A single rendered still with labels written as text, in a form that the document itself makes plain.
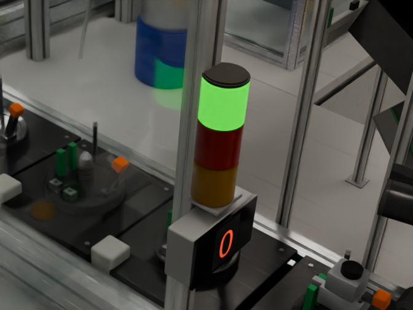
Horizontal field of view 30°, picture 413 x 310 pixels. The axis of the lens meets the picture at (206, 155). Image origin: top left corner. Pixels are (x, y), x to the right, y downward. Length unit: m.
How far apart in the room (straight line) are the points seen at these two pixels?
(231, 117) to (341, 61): 1.38
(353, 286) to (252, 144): 0.72
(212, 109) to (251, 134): 0.97
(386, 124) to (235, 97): 0.48
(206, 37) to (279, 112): 1.10
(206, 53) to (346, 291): 0.43
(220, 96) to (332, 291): 0.41
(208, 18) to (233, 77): 0.07
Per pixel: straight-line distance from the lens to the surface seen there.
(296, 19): 2.00
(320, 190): 1.61
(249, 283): 1.20
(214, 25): 0.78
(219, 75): 0.79
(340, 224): 1.54
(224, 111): 0.79
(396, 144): 1.18
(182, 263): 0.87
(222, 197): 0.85
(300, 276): 1.23
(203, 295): 1.17
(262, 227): 1.33
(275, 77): 2.02
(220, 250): 0.90
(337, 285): 1.08
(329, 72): 2.09
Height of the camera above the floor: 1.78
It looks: 33 degrees down
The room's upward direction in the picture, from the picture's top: 6 degrees clockwise
